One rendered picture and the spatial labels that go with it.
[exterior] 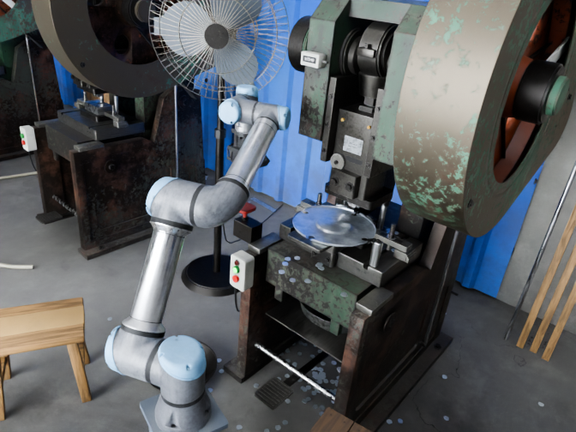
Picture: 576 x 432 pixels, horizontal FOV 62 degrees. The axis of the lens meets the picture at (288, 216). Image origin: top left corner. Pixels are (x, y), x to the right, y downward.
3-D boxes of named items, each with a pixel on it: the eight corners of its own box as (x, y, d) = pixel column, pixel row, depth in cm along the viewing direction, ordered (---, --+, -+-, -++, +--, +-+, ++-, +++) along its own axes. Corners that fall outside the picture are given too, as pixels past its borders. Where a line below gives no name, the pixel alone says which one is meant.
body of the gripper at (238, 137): (241, 156, 177) (243, 125, 171) (258, 163, 172) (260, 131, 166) (225, 161, 171) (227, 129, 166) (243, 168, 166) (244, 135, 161)
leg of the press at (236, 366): (242, 385, 199) (254, 189, 158) (223, 370, 206) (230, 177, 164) (360, 294, 264) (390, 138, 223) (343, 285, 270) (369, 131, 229)
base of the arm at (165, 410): (167, 445, 122) (165, 418, 117) (147, 404, 133) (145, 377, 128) (220, 421, 130) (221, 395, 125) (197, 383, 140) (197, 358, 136)
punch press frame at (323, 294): (339, 407, 174) (417, 9, 112) (254, 347, 197) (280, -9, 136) (433, 312, 229) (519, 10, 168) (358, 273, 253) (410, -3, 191)
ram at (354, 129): (357, 205, 157) (371, 117, 143) (320, 189, 165) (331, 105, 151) (383, 191, 169) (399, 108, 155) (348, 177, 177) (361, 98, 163)
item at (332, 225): (390, 227, 168) (391, 225, 168) (345, 257, 148) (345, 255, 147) (325, 200, 184) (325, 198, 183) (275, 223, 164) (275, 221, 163)
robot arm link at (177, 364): (192, 411, 120) (192, 371, 114) (145, 394, 123) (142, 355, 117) (213, 377, 130) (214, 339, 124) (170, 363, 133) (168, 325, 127)
